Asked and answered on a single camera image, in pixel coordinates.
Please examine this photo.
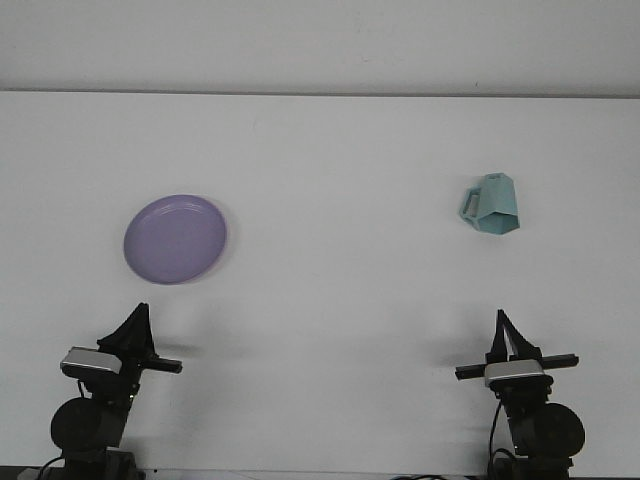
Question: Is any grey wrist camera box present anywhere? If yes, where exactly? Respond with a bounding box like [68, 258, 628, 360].
[483, 360, 546, 389]
[59, 346, 123, 375]

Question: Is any pale blue hexagonal cup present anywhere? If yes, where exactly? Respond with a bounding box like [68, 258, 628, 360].
[458, 172, 522, 236]

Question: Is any purple round plate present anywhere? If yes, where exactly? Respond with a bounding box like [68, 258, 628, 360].
[123, 193, 230, 286]

